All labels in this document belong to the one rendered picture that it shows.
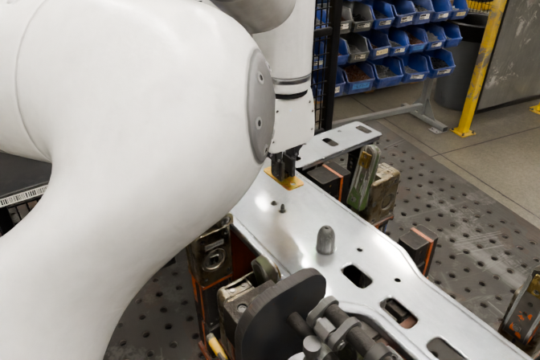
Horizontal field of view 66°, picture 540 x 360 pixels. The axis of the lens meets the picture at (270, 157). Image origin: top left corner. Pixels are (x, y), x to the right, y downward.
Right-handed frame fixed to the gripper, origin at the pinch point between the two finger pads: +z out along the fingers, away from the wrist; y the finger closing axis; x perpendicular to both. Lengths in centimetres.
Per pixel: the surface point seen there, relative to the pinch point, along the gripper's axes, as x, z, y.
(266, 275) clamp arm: -19.3, 0.7, -17.2
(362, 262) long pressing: -19.0, 10.4, 2.8
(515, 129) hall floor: 75, 111, 285
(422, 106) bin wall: 129, 98, 237
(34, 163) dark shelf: 42, 7, -37
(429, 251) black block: -22.1, 13.8, 17.7
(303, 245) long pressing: -10.0, 10.4, -2.8
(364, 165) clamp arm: -6.2, 2.0, 15.0
